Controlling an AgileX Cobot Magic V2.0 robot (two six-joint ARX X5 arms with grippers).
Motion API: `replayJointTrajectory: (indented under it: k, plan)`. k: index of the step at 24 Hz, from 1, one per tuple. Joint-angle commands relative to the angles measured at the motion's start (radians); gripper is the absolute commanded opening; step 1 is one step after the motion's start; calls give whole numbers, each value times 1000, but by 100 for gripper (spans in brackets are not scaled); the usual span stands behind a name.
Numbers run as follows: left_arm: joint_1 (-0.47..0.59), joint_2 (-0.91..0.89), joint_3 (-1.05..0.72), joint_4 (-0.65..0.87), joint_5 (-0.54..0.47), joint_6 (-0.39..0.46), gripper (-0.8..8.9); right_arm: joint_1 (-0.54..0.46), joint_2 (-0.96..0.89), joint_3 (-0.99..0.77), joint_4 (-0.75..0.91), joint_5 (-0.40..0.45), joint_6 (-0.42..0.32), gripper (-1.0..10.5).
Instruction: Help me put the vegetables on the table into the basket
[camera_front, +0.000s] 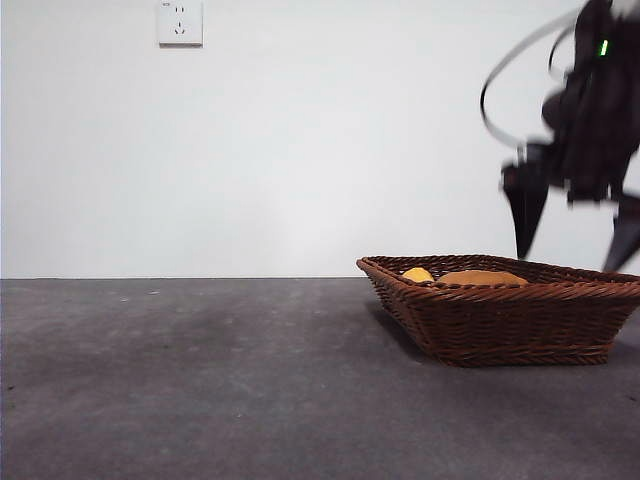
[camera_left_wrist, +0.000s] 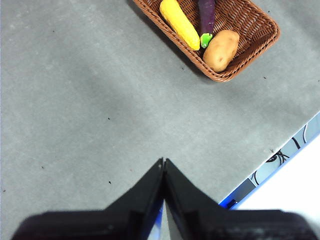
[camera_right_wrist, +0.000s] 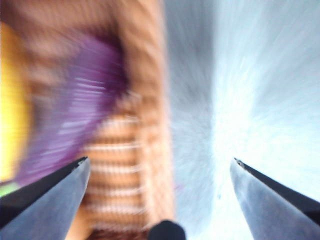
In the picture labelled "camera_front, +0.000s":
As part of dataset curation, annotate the tan potato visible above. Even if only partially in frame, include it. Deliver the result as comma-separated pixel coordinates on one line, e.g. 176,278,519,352
435,269,530,288

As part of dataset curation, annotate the brown woven wicker basket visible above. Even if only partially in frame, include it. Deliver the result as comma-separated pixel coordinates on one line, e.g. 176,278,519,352
355,254,640,369

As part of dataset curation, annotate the black flat arm cable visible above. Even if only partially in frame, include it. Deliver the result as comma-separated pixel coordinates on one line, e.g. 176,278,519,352
480,9,581,147

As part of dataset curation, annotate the white wall power outlet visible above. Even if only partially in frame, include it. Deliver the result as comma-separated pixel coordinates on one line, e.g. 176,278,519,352
158,0,205,49

